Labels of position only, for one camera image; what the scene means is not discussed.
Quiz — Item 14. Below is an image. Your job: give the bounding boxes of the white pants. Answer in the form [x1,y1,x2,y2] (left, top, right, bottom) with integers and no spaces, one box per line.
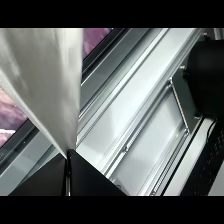
[0,28,85,158]

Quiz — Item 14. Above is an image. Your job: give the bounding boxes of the silver frame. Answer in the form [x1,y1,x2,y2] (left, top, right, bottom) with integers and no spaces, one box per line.
[0,28,224,197]

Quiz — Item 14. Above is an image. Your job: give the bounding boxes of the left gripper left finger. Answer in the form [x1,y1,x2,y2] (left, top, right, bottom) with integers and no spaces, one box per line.
[9,153,68,197]

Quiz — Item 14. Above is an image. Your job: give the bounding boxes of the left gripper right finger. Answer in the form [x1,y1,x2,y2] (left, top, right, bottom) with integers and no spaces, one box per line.
[67,148,130,197]

